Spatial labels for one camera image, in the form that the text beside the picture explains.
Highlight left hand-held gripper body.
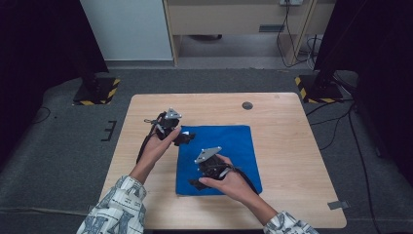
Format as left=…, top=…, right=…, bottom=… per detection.
left=144, top=107, right=183, bottom=141

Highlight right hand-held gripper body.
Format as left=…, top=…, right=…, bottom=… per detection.
left=194, top=145, right=235, bottom=181

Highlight blue cloth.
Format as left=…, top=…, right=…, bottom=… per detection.
left=175, top=124, right=263, bottom=197

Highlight person's right hand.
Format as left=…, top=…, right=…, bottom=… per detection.
left=198, top=153, right=259, bottom=208

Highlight person's left hand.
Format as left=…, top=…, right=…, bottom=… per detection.
left=136, top=126, right=182, bottom=179

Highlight black yellow striped stand base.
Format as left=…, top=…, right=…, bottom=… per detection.
left=294, top=74, right=345, bottom=104
left=71, top=76, right=122, bottom=106

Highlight white panel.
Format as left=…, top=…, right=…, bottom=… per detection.
left=79, top=0, right=174, bottom=62

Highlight light wooden desk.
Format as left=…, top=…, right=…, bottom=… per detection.
left=162, top=0, right=337, bottom=67

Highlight dark curtain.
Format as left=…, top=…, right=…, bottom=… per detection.
left=0, top=0, right=110, bottom=165
left=313, top=0, right=413, bottom=179

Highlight left hand-held gripper cable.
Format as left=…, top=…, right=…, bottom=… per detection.
left=135, top=111, right=168, bottom=165

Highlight hand-held gripper cable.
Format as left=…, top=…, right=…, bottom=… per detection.
left=226, top=165, right=261, bottom=196
left=135, top=111, right=168, bottom=165

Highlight right hand-held gripper cable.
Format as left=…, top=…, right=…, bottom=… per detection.
left=226, top=165, right=261, bottom=196

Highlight thin black floor cable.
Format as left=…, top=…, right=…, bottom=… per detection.
left=31, top=105, right=53, bottom=126

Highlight looped black floor cable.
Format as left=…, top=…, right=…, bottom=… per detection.
left=305, top=98, right=356, bottom=151

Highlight black power cable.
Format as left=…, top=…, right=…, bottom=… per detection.
left=276, top=0, right=316, bottom=69

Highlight long black floor cable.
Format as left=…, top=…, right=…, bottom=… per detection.
left=347, top=105, right=375, bottom=234

